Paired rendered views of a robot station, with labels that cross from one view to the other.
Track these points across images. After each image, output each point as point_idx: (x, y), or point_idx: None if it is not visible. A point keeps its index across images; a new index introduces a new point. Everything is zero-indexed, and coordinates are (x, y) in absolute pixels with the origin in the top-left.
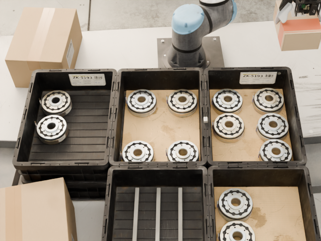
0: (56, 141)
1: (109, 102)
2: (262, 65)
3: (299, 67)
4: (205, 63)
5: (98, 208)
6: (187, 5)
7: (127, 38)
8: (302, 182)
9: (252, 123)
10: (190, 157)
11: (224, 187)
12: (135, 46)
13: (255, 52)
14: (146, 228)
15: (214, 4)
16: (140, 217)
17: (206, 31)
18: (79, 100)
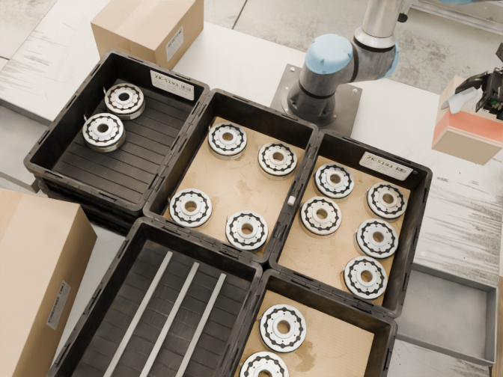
0: (101, 149)
1: None
2: (398, 144)
3: (443, 165)
4: (330, 117)
5: None
6: (336, 37)
7: (254, 50)
8: (381, 337)
9: (353, 221)
10: (253, 239)
11: (280, 295)
12: (260, 63)
13: (397, 125)
14: (157, 312)
15: (370, 48)
16: (157, 292)
17: (346, 78)
18: (154, 107)
